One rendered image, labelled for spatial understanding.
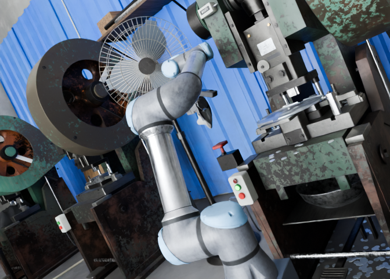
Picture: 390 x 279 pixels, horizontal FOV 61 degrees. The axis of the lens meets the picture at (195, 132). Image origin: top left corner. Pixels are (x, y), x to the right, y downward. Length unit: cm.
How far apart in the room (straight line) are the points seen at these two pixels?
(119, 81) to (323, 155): 127
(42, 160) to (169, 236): 316
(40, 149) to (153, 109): 311
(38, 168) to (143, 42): 234
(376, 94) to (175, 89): 100
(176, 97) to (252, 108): 195
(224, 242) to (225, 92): 221
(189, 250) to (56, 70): 168
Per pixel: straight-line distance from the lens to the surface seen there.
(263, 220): 151
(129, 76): 207
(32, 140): 406
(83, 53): 250
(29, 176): 395
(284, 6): 139
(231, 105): 302
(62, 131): 222
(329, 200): 152
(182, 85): 102
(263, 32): 148
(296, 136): 141
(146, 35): 207
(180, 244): 97
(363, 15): 120
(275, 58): 146
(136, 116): 106
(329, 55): 166
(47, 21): 479
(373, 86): 171
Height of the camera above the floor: 96
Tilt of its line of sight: 4 degrees down
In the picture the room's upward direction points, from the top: 25 degrees counter-clockwise
